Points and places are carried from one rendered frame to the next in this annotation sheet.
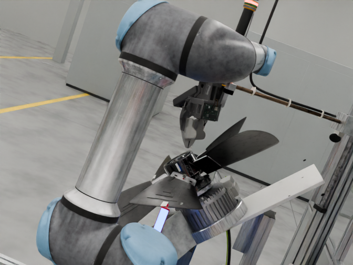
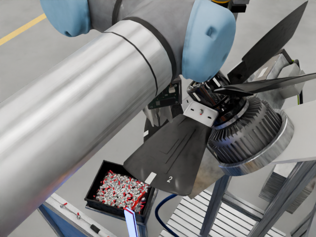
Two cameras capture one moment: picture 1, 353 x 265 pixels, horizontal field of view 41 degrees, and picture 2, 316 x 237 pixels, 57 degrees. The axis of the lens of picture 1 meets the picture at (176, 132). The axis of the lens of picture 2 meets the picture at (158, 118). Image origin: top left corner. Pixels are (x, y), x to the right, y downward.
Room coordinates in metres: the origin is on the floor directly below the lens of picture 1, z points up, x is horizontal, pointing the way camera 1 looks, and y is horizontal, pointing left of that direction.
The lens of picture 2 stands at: (1.03, -0.22, 1.82)
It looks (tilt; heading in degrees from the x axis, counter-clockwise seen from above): 50 degrees down; 27
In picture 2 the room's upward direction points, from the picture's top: straight up
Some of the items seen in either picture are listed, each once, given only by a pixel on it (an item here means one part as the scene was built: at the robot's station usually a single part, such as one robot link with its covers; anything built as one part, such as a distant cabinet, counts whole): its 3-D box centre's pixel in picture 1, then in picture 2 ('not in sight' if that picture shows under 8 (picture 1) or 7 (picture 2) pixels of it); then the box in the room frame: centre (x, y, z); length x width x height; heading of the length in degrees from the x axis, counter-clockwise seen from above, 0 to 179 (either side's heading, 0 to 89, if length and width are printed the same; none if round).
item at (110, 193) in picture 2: not in sight; (122, 191); (1.40, 0.12, 0.83); 0.19 x 0.14 x 0.04; 100
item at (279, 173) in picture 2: not in sight; (286, 185); (1.77, -0.43, 0.73); 0.15 x 0.09 x 0.22; 84
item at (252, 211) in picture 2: not in sight; (242, 205); (1.69, -0.31, 0.56); 0.19 x 0.04 x 0.04; 84
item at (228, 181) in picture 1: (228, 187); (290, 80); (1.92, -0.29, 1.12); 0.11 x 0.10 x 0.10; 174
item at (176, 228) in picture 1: (168, 238); (194, 167); (1.52, -0.10, 0.98); 0.20 x 0.16 x 0.20; 84
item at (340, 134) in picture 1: (335, 136); not in sight; (1.87, -0.59, 1.49); 0.05 x 0.04 x 0.05; 119
